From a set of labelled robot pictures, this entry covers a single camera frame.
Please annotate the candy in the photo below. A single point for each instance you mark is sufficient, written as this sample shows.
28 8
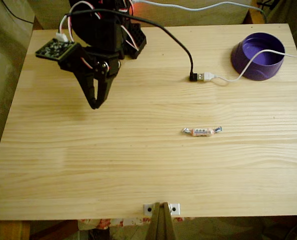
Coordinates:
201 131

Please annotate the purple plastic bowl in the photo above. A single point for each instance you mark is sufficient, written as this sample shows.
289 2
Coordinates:
253 72

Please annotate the floral cloth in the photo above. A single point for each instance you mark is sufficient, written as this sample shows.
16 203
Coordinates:
101 222

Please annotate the wooden table leg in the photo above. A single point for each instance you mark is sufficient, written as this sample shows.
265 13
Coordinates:
11 231

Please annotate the white metal bracket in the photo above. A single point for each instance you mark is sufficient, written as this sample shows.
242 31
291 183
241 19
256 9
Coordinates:
147 209

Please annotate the wooden camera post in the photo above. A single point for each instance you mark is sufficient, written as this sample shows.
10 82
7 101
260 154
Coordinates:
161 225

